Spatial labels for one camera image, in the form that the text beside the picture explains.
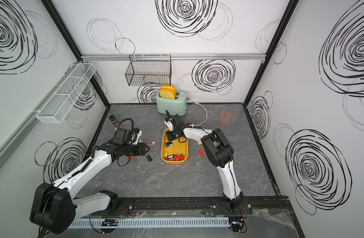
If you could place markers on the yellow plastic storage box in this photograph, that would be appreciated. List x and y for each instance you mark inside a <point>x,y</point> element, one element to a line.
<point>180,146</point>

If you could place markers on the black corner frame post right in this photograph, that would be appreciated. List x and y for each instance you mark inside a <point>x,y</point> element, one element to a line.
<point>292,4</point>

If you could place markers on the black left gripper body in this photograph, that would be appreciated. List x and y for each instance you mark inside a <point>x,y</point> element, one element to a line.
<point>132,149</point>

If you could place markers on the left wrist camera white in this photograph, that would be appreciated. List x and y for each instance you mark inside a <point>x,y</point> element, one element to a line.
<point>136,136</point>

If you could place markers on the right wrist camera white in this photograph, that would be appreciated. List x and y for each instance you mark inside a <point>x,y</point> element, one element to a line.
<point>169,124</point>

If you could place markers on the orange toast slice back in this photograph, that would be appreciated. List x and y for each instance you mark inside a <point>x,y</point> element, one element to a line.
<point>171,87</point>

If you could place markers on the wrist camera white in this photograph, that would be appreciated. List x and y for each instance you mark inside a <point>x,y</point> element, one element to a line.
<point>169,124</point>
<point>136,136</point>

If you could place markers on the spice bottle black cap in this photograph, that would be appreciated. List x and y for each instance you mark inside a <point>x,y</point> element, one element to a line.
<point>113,120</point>

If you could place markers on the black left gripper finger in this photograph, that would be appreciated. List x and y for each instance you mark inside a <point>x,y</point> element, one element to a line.
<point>144,146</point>
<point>142,152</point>

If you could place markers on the black wire wall basket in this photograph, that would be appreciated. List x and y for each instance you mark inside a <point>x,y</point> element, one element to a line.
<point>142,69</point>

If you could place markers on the black corner frame post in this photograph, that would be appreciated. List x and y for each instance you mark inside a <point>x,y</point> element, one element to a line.
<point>55,16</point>
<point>292,4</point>

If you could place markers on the aluminium wall rail back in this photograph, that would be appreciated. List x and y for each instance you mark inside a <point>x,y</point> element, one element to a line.
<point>173,56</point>

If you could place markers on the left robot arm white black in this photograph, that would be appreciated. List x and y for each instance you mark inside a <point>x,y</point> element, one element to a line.
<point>55,206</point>

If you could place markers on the black corner frame post left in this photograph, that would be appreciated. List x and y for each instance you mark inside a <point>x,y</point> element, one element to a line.
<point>55,16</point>

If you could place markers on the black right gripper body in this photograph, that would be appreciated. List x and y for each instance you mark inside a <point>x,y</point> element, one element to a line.
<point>172,135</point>

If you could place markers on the aluminium wall rail left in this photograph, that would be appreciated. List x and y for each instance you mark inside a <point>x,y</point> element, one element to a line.
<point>22,131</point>

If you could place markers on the yellow toast slice front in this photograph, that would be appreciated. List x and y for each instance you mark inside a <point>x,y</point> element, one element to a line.
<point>167,93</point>

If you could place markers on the white mesh wall shelf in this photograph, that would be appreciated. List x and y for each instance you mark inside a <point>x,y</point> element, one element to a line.
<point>75,91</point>

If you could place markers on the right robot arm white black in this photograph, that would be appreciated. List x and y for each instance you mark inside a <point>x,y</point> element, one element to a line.
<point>218,150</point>

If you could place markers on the white slotted cable duct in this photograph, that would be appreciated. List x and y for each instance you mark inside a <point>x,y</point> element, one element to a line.
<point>197,222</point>

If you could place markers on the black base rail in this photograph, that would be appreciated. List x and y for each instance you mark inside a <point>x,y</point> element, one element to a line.
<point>216,205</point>

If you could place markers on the mint green toaster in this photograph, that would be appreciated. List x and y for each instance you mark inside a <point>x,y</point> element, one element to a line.
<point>176,106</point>

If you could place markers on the aluminium wall rail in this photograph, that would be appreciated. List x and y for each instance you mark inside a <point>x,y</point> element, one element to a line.
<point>22,131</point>
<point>173,56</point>

